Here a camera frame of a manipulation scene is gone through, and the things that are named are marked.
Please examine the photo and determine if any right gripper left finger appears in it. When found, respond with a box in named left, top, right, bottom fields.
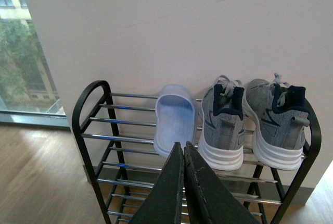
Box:
left=130, top=142, right=184, bottom=223

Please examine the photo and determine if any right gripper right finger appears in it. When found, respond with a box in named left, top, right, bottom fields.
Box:
left=184, top=142, right=259, bottom=223

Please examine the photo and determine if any black metal shoe rack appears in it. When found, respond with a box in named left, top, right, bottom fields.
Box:
left=72, top=80, right=322, bottom=223

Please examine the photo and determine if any grey sneaker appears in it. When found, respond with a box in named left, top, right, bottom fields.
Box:
left=242, top=73, right=310, bottom=170
left=198, top=76, right=245, bottom=171

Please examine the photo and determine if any light blue slipper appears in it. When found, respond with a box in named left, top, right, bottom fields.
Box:
left=153, top=84, right=198, bottom=157

